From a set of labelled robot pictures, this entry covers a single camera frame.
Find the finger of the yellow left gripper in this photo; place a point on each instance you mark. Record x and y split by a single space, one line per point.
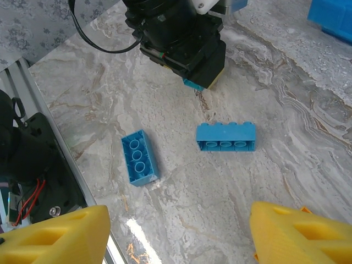
215 82

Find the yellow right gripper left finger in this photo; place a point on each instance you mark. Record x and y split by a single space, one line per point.
88 233

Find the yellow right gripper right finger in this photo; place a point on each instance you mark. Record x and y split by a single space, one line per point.
275 233

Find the blue curved lego piece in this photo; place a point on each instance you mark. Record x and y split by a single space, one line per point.
192 84

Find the blue lego brick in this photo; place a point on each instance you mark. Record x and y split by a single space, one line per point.
225 134
140 162

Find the small controller board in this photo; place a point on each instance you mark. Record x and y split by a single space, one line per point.
11 209

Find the blue plastic sorting bin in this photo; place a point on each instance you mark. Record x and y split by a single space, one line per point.
332 19

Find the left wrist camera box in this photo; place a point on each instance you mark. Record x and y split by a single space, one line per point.
204 5

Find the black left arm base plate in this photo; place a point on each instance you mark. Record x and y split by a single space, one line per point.
63 176

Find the long aluminium frame rail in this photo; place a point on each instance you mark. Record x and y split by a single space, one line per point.
22 79

